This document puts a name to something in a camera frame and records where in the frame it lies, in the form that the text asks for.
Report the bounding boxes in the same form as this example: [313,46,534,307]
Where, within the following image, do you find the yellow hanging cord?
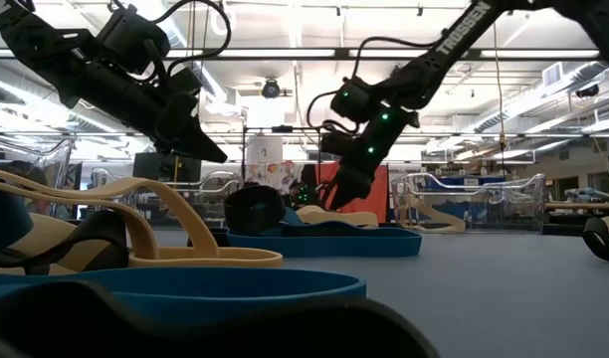
[492,22,508,153]

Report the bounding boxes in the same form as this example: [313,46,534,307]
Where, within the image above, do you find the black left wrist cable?
[107,0,234,76]

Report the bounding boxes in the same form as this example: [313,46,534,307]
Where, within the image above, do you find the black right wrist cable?
[305,34,448,136]

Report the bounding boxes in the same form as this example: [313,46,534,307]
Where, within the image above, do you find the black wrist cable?
[305,34,448,136]
[107,0,234,76]

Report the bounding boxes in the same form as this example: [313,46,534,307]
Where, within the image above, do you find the black computer monitor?
[132,151,202,183]

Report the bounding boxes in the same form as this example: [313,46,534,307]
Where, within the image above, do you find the white air vent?
[541,62,564,90]

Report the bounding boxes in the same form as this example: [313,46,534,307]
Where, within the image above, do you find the orange hanging cloth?
[316,161,389,224]

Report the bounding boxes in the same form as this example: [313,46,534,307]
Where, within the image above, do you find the tan rubber band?
[0,187,160,263]
[297,204,380,229]
[0,213,131,277]
[0,166,285,270]
[398,193,468,234]

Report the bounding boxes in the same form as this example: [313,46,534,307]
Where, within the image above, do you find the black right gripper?
[327,106,419,210]

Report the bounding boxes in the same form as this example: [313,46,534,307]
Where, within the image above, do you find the black metal rack frame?
[242,125,321,220]

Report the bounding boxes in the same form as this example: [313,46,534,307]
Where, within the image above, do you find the clear plastic basket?
[0,137,76,220]
[391,172,547,234]
[92,167,244,230]

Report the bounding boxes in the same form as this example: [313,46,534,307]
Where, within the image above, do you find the wooden background table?
[545,201,609,211]

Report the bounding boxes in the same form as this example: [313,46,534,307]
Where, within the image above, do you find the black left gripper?
[80,62,229,164]

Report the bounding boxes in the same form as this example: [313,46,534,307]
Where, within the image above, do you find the grey bundle on background table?
[564,187,609,203]

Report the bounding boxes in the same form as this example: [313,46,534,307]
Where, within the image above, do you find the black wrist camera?
[167,66,205,98]
[319,129,356,156]

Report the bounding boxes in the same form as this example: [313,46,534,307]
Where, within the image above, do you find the white floral hanging cloth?
[244,161,305,193]

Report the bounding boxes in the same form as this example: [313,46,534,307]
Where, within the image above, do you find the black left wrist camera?
[167,66,205,98]

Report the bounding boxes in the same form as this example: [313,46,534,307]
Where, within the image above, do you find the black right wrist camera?
[319,129,356,156]

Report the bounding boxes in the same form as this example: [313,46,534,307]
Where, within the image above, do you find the background robot with green lights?
[287,179,321,209]

